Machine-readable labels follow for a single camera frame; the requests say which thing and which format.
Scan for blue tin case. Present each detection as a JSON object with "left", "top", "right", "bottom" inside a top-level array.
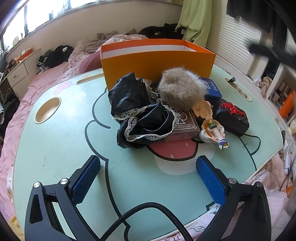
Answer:
[{"left": 201, "top": 78, "right": 222, "bottom": 104}]

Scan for red mahjong tile block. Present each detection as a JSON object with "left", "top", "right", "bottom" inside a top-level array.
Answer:
[{"left": 213, "top": 99, "right": 249, "bottom": 137}]

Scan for anime doll figure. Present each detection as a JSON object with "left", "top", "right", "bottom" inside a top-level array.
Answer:
[{"left": 193, "top": 99, "right": 229, "bottom": 150}]

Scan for grey fur pompom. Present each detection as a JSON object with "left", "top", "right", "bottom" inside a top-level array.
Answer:
[{"left": 158, "top": 67, "right": 207, "bottom": 111}]

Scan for brown card deck box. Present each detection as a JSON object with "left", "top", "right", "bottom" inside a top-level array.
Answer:
[{"left": 157, "top": 98, "right": 200, "bottom": 142}]

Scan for black lace cloth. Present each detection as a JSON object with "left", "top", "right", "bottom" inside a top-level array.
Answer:
[{"left": 108, "top": 72, "right": 178, "bottom": 149}]

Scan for black hanging garment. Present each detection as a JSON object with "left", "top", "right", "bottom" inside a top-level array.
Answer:
[{"left": 226, "top": 0, "right": 287, "bottom": 33}]

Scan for small black binder clip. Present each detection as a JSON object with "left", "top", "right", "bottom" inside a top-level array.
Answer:
[{"left": 227, "top": 77, "right": 236, "bottom": 83}]

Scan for green hanging garment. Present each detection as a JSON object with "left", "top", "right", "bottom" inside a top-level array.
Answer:
[{"left": 177, "top": 0, "right": 212, "bottom": 47}]

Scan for black clothes pile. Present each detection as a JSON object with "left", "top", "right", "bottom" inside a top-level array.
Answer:
[{"left": 138, "top": 23, "right": 185, "bottom": 40}]

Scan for orange cardboard box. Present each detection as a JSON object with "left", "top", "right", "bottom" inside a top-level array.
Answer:
[{"left": 100, "top": 39, "right": 216, "bottom": 90}]

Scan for white drawer cabinet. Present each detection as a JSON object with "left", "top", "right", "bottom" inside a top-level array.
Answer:
[{"left": 4, "top": 49, "right": 41, "bottom": 100}]

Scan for black striped clothes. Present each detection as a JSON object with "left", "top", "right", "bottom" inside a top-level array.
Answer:
[{"left": 37, "top": 45, "right": 74, "bottom": 74}]

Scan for dark red pillow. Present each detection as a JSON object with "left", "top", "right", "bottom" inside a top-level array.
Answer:
[{"left": 79, "top": 51, "right": 102, "bottom": 74}]

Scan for pink floral blanket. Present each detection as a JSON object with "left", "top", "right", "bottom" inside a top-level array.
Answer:
[{"left": 64, "top": 34, "right": 147, "bottom": 77}]

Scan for black braided cable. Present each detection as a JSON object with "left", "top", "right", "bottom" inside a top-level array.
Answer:
[{"left": 99, "top": 202, "right": 194, "bottom": 241}]

